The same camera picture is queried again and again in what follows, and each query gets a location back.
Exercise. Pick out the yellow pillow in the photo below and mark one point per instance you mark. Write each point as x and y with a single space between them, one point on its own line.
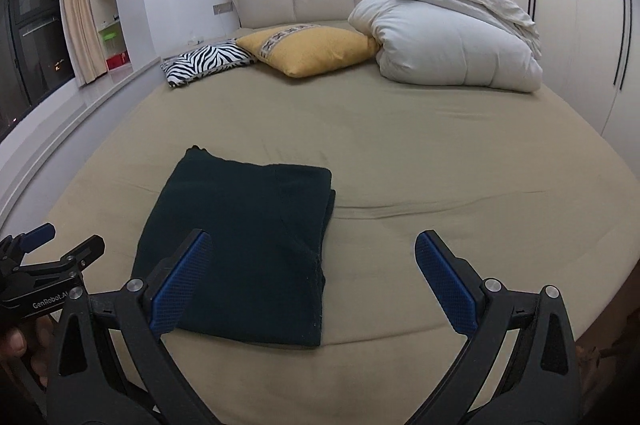
310 47

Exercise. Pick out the dark window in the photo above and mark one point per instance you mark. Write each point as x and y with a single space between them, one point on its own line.
30 30

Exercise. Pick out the white folded duvet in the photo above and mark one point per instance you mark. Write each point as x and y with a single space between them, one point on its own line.
450 40

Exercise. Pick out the grey wall switch plate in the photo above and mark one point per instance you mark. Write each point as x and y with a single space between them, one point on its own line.
223 8

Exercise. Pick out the bed with beige sheet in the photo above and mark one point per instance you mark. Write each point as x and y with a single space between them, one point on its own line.
400 155

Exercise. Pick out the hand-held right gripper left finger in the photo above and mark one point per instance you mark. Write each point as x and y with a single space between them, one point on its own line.
180 285

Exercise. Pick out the green storage box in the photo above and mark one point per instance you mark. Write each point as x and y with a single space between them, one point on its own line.
110 41

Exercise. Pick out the zebra striped pillow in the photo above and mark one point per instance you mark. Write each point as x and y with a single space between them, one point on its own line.
205 60

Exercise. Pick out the dark teal knit sweater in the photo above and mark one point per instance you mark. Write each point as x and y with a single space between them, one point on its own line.
240 245

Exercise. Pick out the beige curtain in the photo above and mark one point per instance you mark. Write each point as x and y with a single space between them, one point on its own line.
80 15

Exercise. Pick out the red storage box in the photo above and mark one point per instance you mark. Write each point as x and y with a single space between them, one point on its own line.
117 61

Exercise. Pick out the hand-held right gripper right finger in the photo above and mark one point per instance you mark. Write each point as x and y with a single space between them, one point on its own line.
446 285

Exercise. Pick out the person's left hand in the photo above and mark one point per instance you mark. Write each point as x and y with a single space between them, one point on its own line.
15 345

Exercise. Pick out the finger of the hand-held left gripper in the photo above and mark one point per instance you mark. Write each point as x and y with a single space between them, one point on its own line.
75 255
37 234

